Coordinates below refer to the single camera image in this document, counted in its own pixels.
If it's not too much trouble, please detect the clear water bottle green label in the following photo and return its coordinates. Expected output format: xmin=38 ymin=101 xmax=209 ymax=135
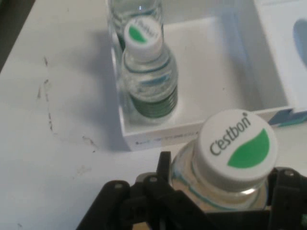
xmin=121 ymin=18 xmax=179 ymax=127
xmin=107 ymin=0 xmax=164 ymax=57
xmin=170 ymin=109 xmax=278 ymax=213

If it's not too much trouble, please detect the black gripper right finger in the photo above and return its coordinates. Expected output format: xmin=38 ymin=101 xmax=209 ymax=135
xmin=265 ymin=166 xmax=307 ymax=230

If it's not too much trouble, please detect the white and blue cardboard box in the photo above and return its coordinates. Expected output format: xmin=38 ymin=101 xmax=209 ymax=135
xmin=110 ymin=0 xmax=307 ymax=152

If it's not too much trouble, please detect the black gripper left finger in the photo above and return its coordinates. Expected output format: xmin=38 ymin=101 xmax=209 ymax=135
xmin=76 ymin=150 xmax=213 ymax=230

